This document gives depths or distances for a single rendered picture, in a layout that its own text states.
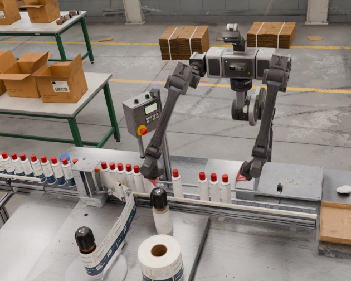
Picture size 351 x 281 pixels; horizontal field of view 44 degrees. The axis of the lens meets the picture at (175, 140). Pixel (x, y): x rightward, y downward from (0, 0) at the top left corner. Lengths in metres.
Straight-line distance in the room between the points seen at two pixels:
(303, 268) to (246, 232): 0.35
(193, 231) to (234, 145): 2.22
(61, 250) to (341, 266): 1.40
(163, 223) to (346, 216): 0.97
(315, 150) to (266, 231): 2.11
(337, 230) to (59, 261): 1.43
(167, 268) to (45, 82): 2.44
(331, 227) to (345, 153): 2.03
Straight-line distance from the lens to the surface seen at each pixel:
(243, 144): 4.45
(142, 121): 2.31
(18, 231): 2.71
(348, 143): 4.52
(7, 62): 4.46
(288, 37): 6.51
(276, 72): 2.03
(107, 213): 2.53
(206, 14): 7.85
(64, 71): 4.19
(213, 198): 2.41
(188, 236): 2.30
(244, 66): 2.53
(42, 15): 6.45
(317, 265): 2.25
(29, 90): 4.27
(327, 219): 2.46
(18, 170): 2.94
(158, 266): 2.00
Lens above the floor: 2.54
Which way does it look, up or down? 34 degrees down
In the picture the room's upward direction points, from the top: 8 degrees counter-clockwise
